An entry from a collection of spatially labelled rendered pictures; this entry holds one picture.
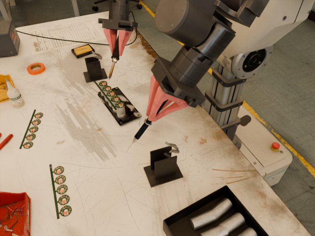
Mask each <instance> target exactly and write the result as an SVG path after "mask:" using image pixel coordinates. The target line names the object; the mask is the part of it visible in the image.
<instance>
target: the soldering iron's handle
mask: <svg viewBox="0 0 315 236"><path fill-rule="evenodd" d="M111 58H112V59H113V58H117V61H118V60H119V59H120V58H119V36H118V37H117V41H116V44H115V48H114V51H113V54H112V56H111Z"/></svg>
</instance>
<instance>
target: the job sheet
mask: <svg viewBox="0 0 315 236"><path fill-rule="evenodd" d="M27 33H28V34H32V35H36V36H41V37H36V36H31V35H28V39H29V43H30V48H31V52H32V55H34V54H38V53H43V52H48V51H53V50H57V49H62V48H66V47H71V46H75V45H79V44H83V43H79V42H70V41H62V40H55V39H48V38H42V37H49V38H56V39H64V40H72V41H80V42H94V41H98V40H102V39H106V37H105V36H104V34H103V32H102V31H101V29H100V28H99V27H98V25H97V24H96V22H95V21H94V19H88V20H83V21H78V22H72V23H66V24H62V25H57V26H51V27H47V28H42V29H35V30H30V31H27Z"/></svg>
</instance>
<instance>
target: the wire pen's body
mask: <svg viewBox="0 0 315 236"><path fill-rule="evenodd" d="M167 101H168V100H166V101H164V102H163V103H162V105H161V106H160V108H159V109H158V111H157V113H156V114H158V113H159V112H160V111H161V109H162V108H163V106H164V105H165V104H166V102H167ZM150 125H152V121H149V120H148V118H147V119H145V120H144V124H143V125H142V126H141V128H140V129H139V130H138V132H137V133H136V135H135V138H136V139H137V140H138V139H140V137H141V136H142V135H143V133H144V132H145V131H146V129H147V128H148V126H150Z"/></svg>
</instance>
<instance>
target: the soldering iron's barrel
mask: <svg viewBox="0 0 315 236"><path fill-rule="evenodd" d="M115 63H117V58H113V59H112V67H111V70H110V73H109V77H110V78H111V76H112V73H113V69H114V66H115Z"/></svg>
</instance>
